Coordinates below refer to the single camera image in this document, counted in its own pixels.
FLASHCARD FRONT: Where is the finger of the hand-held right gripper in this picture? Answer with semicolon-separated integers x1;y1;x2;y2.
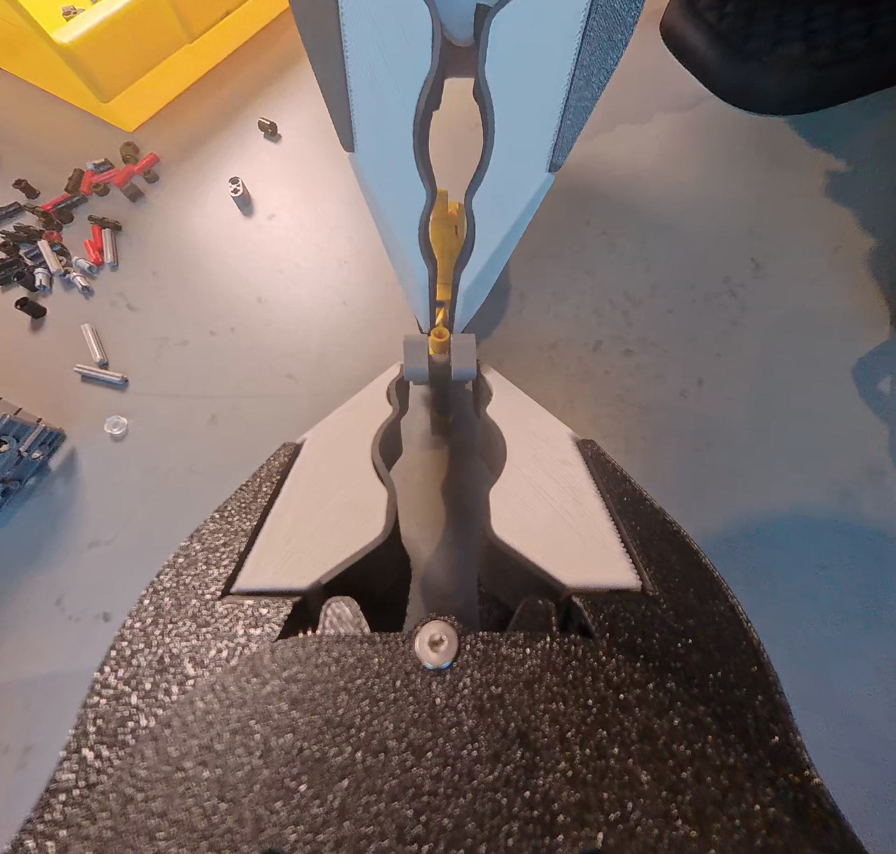
455;0;596;333
335;0;438;333

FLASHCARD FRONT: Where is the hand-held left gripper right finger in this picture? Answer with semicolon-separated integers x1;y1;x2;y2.
476;363;655;596

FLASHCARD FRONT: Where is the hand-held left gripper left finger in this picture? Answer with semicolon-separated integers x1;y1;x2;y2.
226;363;408;597

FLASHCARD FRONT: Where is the yellow toy brick cylinder assembly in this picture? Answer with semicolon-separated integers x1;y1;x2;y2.
428;189;469;331

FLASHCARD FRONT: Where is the grey yellow toy brick assembly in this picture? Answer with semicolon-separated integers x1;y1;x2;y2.
401;329;481;435

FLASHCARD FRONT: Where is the yellow plastic parts bin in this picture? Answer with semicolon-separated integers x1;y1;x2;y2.
0;0;291;133

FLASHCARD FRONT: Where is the grey desk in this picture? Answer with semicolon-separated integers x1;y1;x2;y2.
0;0;896;854

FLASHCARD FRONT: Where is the tracked toy brick vehicle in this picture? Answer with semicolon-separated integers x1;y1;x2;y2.
0;398;66;512

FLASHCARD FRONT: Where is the pile of black red pins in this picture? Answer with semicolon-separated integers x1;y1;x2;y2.
0;141;162;294

